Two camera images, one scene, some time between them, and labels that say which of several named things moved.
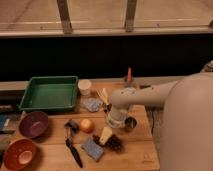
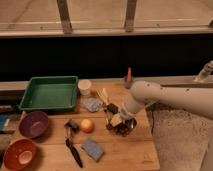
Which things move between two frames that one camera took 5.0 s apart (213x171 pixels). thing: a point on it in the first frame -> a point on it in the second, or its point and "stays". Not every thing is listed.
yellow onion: [87, 126] stays
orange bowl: [20, 154] stays
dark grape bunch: [113, 142] -> [122, 129]
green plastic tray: [51, 93] stays
